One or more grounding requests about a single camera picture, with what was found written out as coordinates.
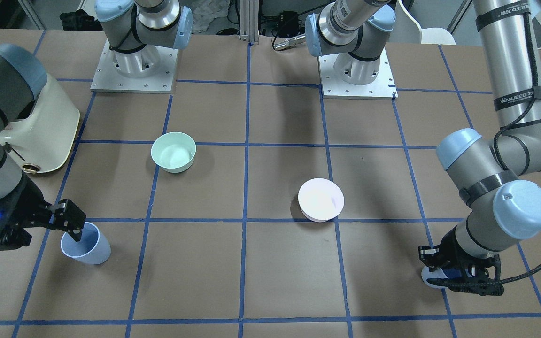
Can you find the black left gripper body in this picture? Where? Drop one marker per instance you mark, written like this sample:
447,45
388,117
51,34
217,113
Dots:
450,249

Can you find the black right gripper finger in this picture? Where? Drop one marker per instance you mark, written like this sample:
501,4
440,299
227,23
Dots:
75,234

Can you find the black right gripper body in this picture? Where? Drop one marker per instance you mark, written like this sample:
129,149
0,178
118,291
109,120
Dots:
22,203

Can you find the blue cup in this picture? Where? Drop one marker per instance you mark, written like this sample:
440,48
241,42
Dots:
440,273
93,248

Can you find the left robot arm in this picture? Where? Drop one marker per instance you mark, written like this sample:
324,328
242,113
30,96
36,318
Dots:
505,209

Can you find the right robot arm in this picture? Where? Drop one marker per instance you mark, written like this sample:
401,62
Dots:
131,26

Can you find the cream white toaster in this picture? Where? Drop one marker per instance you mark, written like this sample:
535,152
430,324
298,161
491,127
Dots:
42,142

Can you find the mint green bowl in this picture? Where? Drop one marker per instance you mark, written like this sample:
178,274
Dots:
174,152

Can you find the pink bowl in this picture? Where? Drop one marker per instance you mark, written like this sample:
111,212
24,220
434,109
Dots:
320,200

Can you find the white chair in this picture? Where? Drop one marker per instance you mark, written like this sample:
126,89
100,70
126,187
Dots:
408,30

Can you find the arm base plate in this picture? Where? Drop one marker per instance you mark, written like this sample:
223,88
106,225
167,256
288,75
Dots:
151,70
343,77

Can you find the aluminium frame post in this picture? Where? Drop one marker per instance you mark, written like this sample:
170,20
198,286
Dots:
249,20

